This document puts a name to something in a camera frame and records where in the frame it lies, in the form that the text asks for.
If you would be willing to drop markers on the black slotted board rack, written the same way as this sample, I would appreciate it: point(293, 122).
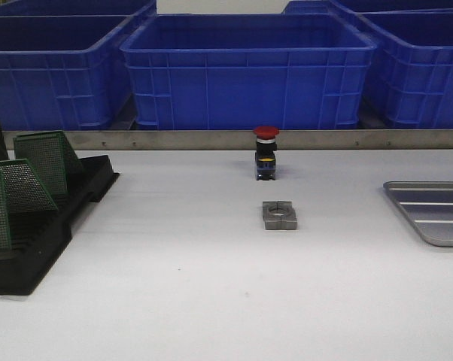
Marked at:
point(39, 238)

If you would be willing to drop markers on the silver metal tray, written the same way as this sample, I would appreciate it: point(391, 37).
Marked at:
point(427, 206)

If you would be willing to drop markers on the red emergency stop button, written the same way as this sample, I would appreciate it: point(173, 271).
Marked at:
point(265, 152)

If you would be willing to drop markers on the grey metal clamp block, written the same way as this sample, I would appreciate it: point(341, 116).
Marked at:
point(279, 215)

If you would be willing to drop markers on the blue centre plastic crate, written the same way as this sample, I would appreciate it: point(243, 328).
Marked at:
point(232, 72)

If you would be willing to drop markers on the blue plastic crate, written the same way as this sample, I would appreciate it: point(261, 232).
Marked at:
point(410, 80)
point(232, 72)
point(62, 72)

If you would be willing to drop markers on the blue far right crate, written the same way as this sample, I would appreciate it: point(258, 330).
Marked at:
point(352, 7)

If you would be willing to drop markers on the blue left plastic crate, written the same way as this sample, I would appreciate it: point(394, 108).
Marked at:
point(62, 72)

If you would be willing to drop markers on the blue right plastic crate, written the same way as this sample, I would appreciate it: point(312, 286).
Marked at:
point(410, 80)

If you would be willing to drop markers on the blue far left crate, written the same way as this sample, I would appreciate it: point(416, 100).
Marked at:
point(76, 8)

